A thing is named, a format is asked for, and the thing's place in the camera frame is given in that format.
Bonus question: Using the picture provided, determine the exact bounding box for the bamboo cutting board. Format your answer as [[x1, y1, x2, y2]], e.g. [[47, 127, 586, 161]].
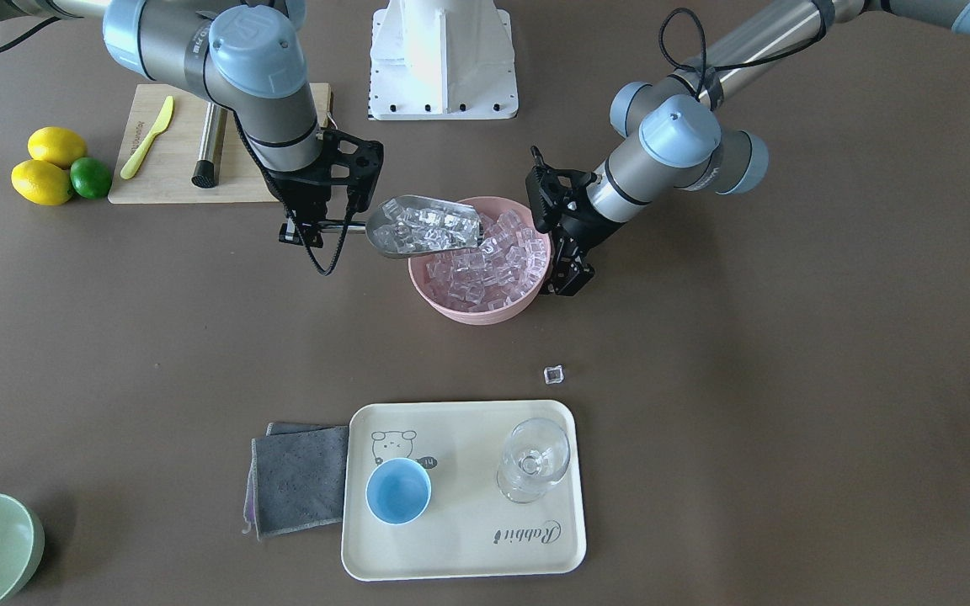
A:
[[108, 82, 333, 205]]

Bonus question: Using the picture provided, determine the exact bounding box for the yellow plastic knife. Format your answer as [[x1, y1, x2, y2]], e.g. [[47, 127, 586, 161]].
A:
[[119, 95, 176, 180]]

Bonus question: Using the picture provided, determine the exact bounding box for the clear wine glass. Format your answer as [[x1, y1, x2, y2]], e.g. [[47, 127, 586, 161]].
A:
[[496, 417, 573, 505]]

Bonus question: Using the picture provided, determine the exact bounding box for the pink bowl of ice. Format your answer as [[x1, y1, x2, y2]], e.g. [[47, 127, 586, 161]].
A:
[[408, 196, 554, 326]]

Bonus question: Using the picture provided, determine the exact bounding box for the green lime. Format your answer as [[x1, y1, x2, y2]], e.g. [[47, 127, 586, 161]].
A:
[[69, 157, 113, 199]]

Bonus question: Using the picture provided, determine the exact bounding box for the grey folded cloth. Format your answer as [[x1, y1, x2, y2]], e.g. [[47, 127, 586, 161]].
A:
[[242, 422, 349, 540]]

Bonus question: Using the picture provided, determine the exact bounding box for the cream serving tray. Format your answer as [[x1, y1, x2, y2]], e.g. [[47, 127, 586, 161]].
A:
[[340, 400, 588, 582]]

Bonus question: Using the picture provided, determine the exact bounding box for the steel ice scoop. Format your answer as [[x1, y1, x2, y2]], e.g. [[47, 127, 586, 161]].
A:
[[347, 194, 484, 258]]

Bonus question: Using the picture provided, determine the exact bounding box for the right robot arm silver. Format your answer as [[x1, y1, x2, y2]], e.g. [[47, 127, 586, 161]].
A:
[[0, 1, 382, 247]]

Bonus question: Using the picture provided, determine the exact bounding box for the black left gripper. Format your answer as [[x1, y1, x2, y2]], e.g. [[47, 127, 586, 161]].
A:
[[526, 146, 621, 298]]

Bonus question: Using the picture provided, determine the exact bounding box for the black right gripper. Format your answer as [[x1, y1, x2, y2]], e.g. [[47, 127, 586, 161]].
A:
[[263, 128, 384, 247]]

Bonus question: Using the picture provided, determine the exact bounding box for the blue plastic cup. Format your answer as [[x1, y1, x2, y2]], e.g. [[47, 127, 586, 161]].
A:
[[365, 458, 432, 525]]

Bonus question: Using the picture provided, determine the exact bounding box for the loose ice cube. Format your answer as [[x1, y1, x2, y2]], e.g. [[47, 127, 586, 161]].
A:
[[542, 364, 565, 385]]

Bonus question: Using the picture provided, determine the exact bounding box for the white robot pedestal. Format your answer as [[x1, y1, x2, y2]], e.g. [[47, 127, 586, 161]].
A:
[[367, 1, 520, 120]]

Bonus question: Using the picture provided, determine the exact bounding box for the yellow lemon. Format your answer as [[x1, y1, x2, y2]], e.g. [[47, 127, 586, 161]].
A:
[[10, 160, 74, 206], [26, 126, 88, 169]]

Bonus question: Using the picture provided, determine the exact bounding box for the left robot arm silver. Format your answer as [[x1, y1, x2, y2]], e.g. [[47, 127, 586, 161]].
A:
[[526, 1, 970, 296]]

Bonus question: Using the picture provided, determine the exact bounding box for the steel muddler rod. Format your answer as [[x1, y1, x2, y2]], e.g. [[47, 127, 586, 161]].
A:
[[191, 102, 227, 189]]

